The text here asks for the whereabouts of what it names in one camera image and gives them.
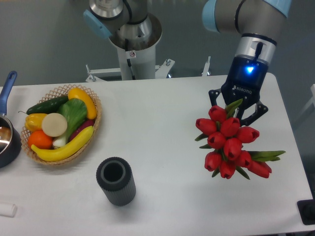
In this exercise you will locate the yellow bell pepper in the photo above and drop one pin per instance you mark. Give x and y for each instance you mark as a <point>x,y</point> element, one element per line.
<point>33,122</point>

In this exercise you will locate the beige round disc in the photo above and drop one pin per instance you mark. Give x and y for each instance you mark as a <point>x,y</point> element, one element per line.
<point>54,125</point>

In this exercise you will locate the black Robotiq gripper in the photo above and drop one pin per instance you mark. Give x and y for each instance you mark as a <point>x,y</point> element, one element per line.
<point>244,81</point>

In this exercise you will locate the green leafy bok choy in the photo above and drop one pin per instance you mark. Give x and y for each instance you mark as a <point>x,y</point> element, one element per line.
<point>75,112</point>

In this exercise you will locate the yellow banana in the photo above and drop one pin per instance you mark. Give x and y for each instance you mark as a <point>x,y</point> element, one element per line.
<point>64,152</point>

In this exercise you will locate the green cucumber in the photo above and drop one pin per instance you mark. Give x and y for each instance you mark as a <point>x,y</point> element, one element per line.
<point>47,107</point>

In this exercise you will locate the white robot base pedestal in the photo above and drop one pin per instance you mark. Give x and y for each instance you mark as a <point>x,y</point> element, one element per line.
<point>135,42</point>

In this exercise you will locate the woven wicker basket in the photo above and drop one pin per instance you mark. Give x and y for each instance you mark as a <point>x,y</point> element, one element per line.
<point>57,92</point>

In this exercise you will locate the black box at edge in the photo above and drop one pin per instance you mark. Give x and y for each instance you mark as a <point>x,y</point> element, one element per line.
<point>307,211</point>

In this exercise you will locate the dark blue saucepan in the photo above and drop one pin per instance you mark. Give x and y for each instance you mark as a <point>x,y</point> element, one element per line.
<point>10,141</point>

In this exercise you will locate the red tulip bouquet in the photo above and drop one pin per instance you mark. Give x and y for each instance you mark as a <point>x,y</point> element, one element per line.
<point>226,138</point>

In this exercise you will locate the purple eggplant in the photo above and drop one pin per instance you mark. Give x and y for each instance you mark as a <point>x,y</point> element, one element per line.
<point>85,124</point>

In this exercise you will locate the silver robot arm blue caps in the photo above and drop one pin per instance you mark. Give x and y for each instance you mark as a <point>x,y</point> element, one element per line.
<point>259,23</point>

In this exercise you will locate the orange fruit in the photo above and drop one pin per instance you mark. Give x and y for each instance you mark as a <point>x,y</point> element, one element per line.
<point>40,139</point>

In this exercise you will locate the dark grey ribbed vase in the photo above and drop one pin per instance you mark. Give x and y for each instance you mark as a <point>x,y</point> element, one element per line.
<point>115,178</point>

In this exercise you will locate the white cylindrical object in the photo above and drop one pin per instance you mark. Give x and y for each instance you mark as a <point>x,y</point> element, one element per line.
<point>8,209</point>

